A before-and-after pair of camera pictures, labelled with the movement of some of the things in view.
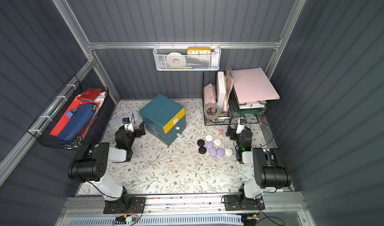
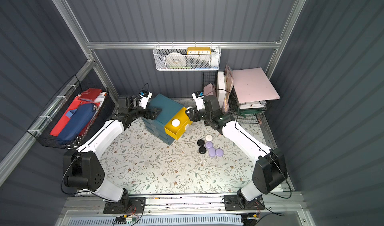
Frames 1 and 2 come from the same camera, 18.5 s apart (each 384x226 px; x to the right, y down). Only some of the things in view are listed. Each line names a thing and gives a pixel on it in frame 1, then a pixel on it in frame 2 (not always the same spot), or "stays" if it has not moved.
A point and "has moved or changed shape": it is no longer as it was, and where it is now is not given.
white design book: x=221 y=93 stays
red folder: x=86 y=96 stays
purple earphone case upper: x=209 y=144 stays
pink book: x=209 y=94 stays
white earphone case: x=208 y=138 stays
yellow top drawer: x=171 y=124 has moved or changed shape
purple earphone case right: x=220 y=152 stays
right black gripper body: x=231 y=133 → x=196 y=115
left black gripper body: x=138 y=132 → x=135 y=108
